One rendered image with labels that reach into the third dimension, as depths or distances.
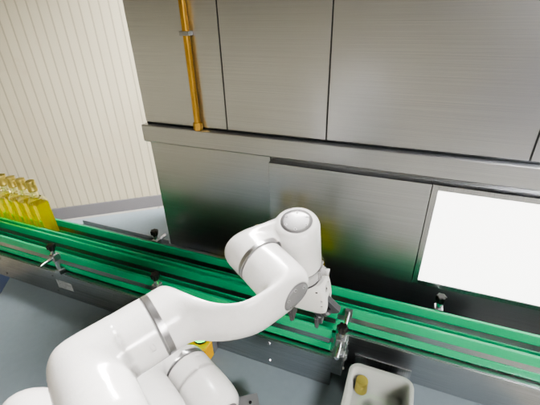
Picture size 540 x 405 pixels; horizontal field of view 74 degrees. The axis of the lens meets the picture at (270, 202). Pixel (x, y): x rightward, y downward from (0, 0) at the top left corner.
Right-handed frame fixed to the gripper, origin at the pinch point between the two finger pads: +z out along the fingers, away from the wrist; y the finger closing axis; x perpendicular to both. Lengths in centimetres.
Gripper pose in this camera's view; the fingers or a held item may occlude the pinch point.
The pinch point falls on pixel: (305, 313)
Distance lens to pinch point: 78.5
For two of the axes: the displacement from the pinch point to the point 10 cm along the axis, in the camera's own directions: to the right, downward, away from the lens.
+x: -3.5, 6.7, -6.5
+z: 1.2, 7.2, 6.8
